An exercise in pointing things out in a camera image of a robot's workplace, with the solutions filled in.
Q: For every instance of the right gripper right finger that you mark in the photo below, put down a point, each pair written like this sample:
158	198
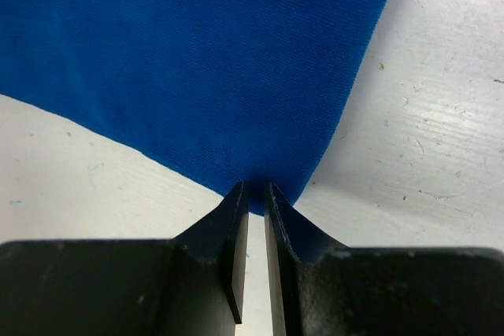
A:
309	273

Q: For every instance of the blue towel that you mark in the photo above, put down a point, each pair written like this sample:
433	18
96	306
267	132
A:
218	90

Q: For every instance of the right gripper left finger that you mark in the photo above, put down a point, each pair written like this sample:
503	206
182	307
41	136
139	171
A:
207	270

